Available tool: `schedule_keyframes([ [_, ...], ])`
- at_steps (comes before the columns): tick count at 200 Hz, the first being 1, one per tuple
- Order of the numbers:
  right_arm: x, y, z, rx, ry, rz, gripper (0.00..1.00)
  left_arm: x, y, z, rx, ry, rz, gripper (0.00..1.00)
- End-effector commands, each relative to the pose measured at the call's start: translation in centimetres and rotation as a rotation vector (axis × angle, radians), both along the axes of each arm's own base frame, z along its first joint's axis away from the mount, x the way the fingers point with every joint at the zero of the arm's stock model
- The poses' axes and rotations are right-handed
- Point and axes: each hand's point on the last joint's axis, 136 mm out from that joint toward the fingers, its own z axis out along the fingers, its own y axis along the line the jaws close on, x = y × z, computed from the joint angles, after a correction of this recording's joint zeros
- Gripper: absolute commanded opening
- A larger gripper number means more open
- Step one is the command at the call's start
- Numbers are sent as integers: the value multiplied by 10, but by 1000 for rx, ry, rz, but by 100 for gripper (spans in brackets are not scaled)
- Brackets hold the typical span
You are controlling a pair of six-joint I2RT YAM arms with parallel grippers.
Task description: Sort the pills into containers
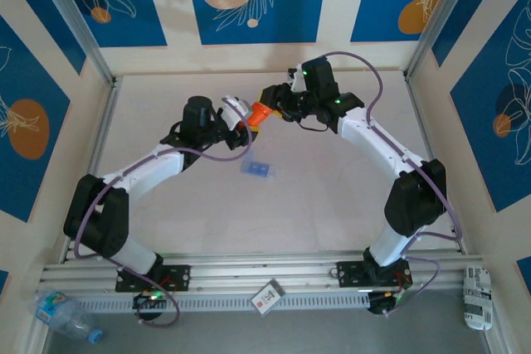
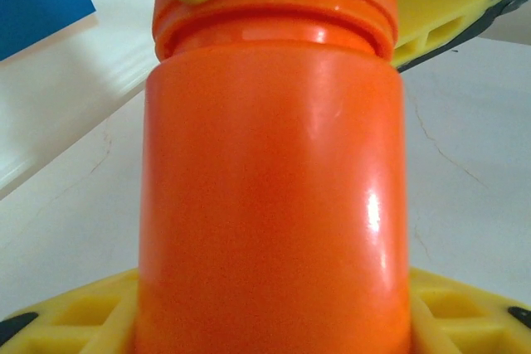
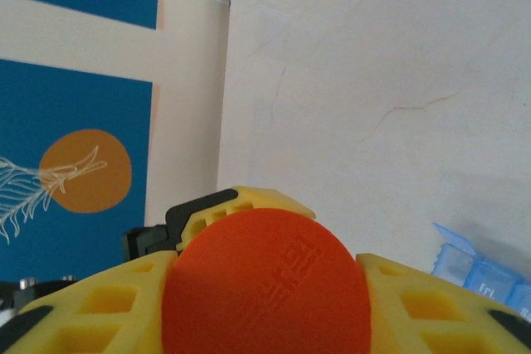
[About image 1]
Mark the orange pill bottle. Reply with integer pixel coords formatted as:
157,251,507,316
247,100,271,129

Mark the small blue packet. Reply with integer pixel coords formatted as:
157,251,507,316
240,150,281,181

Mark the white card with red mark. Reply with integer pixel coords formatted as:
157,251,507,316
250,278,286,316

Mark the clear plastic water bottle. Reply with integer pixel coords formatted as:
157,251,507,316
31,289,104,345

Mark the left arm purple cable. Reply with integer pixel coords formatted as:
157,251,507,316
74,96,253,328

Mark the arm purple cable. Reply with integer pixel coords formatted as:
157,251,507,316
302,51,464,318
74,96,253,328

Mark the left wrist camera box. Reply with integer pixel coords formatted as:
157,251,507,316
218,95,251,131

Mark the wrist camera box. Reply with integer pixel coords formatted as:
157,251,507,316
218,95,251,131
287,62,309,94

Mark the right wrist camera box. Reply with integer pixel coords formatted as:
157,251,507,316
287,62,309,94

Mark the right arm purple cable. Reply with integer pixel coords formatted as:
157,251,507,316
302,51,464,318

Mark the aluminium table side rail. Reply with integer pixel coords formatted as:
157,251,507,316
60,75,122,266
402,74,469,256

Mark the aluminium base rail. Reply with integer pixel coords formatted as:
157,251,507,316
39,249,486,292

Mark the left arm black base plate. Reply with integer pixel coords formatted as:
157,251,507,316
114,264,192,293

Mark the aluminium frame post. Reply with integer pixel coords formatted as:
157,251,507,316
28,0,118,85
402,0,512,84

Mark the grey slotted cable duct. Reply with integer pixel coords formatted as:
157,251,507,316
74,289,374,314

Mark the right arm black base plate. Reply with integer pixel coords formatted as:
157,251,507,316
335,259,415,289

